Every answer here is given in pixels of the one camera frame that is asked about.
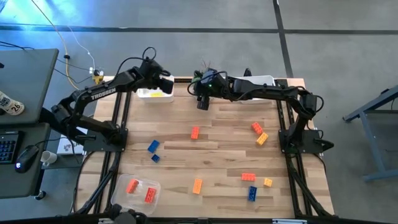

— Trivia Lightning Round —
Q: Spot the white plastic bin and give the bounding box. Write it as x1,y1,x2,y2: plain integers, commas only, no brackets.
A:
136,76,175,104
239,75,276,105

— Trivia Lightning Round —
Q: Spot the blue-grey table frame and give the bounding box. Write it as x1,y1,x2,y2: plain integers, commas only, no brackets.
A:
343,84,398,183

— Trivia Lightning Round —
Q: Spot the black aluminium table frame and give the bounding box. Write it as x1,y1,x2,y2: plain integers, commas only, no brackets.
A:
70,76,336,224

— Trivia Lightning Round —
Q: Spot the yellow cable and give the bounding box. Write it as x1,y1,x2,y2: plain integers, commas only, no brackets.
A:
30,0,103,91

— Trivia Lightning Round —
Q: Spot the white cable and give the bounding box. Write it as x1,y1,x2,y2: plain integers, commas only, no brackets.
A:
67,25,96,74

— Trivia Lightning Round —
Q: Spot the black floor cable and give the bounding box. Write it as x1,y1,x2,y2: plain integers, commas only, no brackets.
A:
0,41,34,50
53,57,94,85

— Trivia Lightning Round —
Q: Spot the potted succulent plant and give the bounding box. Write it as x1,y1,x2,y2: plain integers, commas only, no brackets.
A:
192,60,218,94

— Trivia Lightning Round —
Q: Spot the black keyboard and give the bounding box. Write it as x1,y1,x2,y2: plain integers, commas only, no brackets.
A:
0,131,20,165

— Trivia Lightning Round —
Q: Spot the grey desk top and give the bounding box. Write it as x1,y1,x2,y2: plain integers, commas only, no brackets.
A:
0,48,60,125

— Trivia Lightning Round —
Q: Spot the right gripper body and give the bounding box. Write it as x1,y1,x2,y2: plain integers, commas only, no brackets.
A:
196,95,211,111

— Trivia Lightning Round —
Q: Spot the clear plastic container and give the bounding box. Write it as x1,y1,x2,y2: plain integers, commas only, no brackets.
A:
110,173,162,216

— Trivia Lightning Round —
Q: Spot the black computer mouse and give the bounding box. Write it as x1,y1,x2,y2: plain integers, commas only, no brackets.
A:
14,144,40,174

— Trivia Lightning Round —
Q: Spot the dark grey keyboard desk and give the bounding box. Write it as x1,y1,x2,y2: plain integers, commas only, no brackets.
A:
0,123,52,199

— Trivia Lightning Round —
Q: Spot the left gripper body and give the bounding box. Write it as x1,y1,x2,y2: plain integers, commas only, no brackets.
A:
159,77,175,95

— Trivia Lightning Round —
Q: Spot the white cup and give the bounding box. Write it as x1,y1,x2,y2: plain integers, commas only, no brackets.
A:
40,150,58,167

